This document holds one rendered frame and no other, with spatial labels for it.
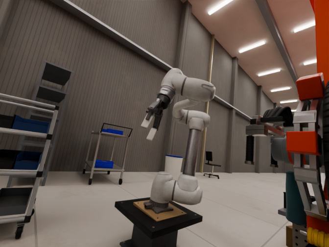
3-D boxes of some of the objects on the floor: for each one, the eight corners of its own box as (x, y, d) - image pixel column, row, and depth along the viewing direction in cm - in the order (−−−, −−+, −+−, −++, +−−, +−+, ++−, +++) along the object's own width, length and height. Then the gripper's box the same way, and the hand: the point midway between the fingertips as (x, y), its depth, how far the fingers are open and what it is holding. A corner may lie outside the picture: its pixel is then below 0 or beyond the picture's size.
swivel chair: (208, 175, 600) (210, 151, 615) (223, 178, 560) (224, 153, 576) (200, 175, 557) (203, 150, 573) (216, 179, 518) (218, 152, 533)
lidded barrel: (173, 176, 463) (175, 155, 473) (184, 180, 421) (187, 157, 431) (158, 176, 433) (161, 153, 444) (170, 180, 391) (173, 155, 402)
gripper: (159, 111, 91) (144, 141, 82) (153, 80, 70) (132, 118, 60) (171, 114, 89) (156, 146, 80) (169, 84, 68) (149, 123, 58)
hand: (147, 132), depth 71 cm, fingers open, 13 cm apart
